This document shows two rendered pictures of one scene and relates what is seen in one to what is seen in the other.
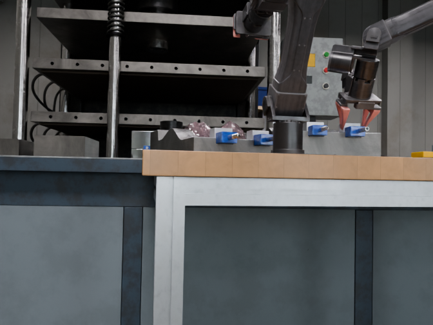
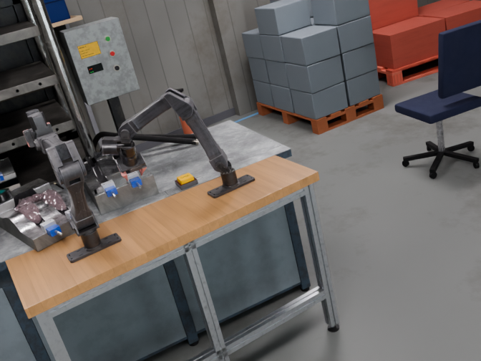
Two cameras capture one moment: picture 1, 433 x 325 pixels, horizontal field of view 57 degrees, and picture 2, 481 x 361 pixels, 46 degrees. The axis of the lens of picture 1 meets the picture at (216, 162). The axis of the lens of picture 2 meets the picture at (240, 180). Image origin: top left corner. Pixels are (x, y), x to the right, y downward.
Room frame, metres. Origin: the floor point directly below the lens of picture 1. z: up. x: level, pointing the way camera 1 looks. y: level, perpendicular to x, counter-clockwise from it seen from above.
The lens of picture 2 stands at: (-1.13, -0.23, 1.73)
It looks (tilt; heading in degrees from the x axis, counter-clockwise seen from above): 23 degrees down; 345
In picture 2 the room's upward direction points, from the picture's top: 14 degrees counter-clockwise
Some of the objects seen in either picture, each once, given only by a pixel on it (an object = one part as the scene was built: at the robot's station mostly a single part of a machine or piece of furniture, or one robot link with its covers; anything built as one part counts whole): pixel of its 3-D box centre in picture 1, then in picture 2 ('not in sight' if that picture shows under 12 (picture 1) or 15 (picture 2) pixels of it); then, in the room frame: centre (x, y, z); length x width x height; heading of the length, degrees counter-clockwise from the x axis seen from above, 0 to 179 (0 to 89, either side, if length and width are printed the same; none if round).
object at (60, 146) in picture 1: (68, 149); not in sight; (1.30, 0.48, 0.84); 0.20 x 0.15 x 0.07; 5
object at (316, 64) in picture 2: not in sight; (308, 56); (3.75, -2.45, 0.54); 1.10 x 0.73 x 1.09; 7
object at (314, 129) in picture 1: (318, 130); (112, 192); (1.11, -0.28, 0.89); 0.13 x 0.05 x 0.05; 5
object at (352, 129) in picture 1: (356, 131); (136, 183); (1.12, -0.39, 0.89); 0.13 x 0.05 x 0.05; 5
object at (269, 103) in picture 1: (285, 109); (84, 223); (0.86, -0.15, 0.90); 0.09 x 0.06 x 0.06; 100
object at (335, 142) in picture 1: (309, 146); (113, 174); (1.39, -0.32, 0.87); 0.50 x 0.26 x 0.14; 5
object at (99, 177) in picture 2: not in sight; (108, 165); (1.37, -0.31, 0.92); 0.35 x 0.16 x 0.09; 5
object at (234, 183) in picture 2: not in sight; (229, 178); (0.95, -0.74, 0.84); 0.20 x 0.07 x 0.08; 100
